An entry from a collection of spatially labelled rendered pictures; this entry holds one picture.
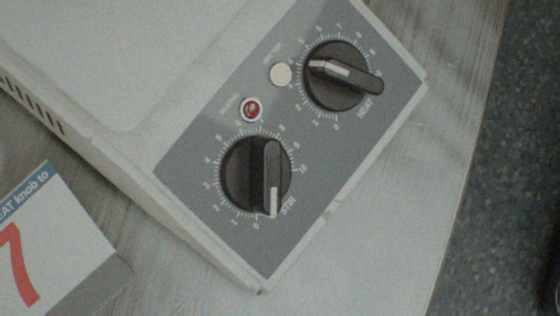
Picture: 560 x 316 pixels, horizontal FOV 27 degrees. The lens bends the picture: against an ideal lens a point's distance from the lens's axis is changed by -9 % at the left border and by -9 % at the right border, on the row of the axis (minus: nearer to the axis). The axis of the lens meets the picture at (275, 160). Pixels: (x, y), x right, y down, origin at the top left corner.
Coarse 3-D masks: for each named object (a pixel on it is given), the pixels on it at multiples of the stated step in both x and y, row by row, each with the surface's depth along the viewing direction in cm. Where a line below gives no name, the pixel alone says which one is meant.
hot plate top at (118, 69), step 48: (0, 0) 50; (48, 0) 50; (96, 0) 51; (144, 0) 51; (192, 0) 51; (240, 0) 51; (48, 48) 50; (96, 48) 50; (144, 48) 50; (192, 48) 50; (96, 96) 49; (144, 96) 50
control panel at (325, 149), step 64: (320, 0) 54; (256, 64) 53; (384, 64) 55; (192, 128) 52; (256, 128) 53; (320, 128) 54; (384, 128) 56; (192, 192) 52; (320, 192) 54; (256, 256) 53
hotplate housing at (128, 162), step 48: (288, 0) 53; (0, 48) 52; (240, 48) 52; (48, 96) 52; (192, 96) 52; (96, 144) 51; (144, 144) 51; (384, 144) 56; (144, 192) 52; (192, 240) 54
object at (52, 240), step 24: (48, 192) 54; (24, 216) 53; (48, 216) 54; (72, 216) 55; (0, 240) 53; (24, 240) 54; (48, 240) 54; (72, 240) 55; (96, 240) 56; (0, 264) 53; (24, 264) 54; (48, 264) 55; (72, 264) 55; (0, 288) 54; (24, 288) 54; (48, 288) 55; (0, 312) 54; (24, 312) 55
